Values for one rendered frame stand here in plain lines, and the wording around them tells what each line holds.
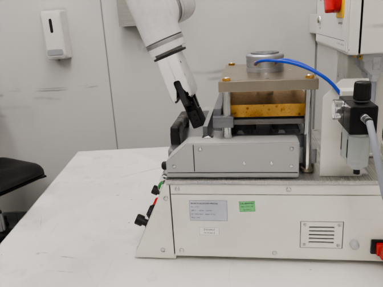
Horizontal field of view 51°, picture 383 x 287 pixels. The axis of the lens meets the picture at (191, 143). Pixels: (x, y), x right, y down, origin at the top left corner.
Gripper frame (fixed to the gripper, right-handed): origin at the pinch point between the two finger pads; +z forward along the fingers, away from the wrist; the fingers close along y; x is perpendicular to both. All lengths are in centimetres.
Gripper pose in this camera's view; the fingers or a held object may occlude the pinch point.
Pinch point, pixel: (196, 117)
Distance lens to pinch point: 91.2
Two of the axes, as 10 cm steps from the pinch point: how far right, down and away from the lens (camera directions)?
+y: -1.3, 3.0, -9.4
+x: 9.1, -3.4, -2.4
